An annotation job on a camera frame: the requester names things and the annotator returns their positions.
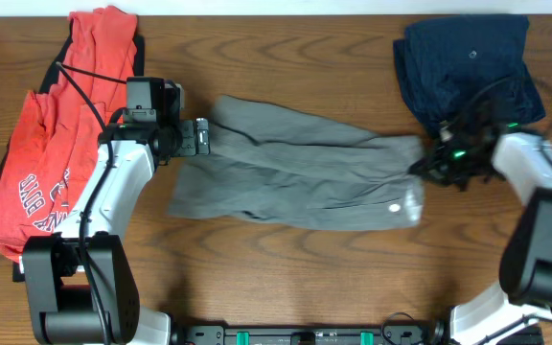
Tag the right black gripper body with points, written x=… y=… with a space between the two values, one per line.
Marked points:
x=450 y=167

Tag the black garment under pile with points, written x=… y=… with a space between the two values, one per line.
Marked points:
x=50 y=78

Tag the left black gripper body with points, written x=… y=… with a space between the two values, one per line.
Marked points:
x=200 y=137

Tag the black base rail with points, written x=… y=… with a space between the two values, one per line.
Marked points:
x=218 y=335

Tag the folded navy blue garment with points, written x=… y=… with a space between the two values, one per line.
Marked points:
x=442 y=63

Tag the grey shorts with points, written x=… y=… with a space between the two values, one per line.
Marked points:
x=271 y=164

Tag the red printed t-shirt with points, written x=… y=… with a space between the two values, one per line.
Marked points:
x=54 y=145

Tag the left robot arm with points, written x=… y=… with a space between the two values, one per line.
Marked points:
x=79 y=283

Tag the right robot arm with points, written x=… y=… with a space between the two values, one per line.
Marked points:
x=481 y=141

